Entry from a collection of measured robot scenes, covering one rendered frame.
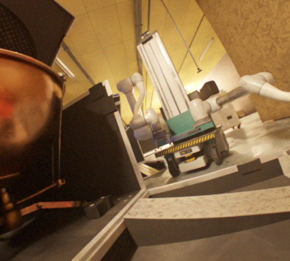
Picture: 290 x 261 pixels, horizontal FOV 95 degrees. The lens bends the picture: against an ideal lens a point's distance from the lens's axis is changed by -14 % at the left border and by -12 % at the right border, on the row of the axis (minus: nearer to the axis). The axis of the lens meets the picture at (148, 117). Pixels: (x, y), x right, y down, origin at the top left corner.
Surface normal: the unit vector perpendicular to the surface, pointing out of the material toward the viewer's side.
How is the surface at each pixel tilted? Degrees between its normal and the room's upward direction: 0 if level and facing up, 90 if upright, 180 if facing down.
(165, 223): 90
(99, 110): 90
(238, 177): 90
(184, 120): 90
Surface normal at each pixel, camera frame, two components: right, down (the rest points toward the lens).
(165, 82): -0.47, 0.02
